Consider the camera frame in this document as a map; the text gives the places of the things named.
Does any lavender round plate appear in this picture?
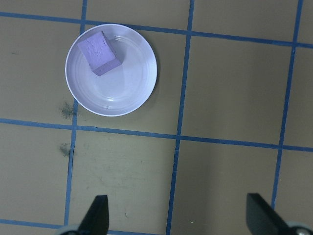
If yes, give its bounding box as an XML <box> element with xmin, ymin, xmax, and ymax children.
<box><xmin>65</xmin><ymin>23</ymin><xmax>157</xmax><ymax>117</ymax></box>

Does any purple foam block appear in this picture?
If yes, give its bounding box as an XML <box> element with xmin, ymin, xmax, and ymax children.
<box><xmin>77</xmin><ymin>30</ymin><xmax>122</xmax><ymax>77</ymax></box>

